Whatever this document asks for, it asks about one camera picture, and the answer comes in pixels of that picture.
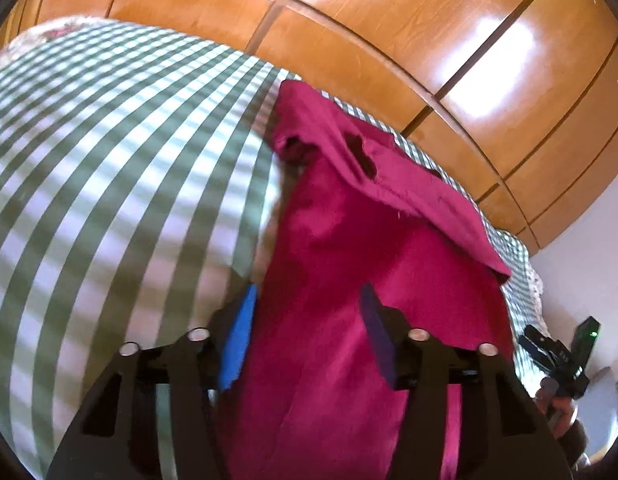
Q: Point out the wooden wardrobe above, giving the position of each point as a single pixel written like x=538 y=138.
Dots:
x=389 y=35

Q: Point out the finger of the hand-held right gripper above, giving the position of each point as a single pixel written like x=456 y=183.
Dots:
x=533 y=342

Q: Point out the person's right forearm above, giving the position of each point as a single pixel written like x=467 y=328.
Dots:
x=575 y=442

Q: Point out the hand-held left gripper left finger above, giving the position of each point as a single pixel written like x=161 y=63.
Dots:
x=239 y=340

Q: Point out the red long-sleeve sweater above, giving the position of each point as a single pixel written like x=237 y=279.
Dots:
x=339 y=260

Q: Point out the grey round object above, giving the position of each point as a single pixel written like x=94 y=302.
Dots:
x=604 y=410

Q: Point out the person's right hand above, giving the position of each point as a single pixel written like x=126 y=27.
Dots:
x=559 y=412

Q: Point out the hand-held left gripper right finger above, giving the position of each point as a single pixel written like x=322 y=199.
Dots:
x=381 y=340

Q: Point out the green white checkered bed sheet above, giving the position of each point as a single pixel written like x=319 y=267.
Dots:
x=114 y=160

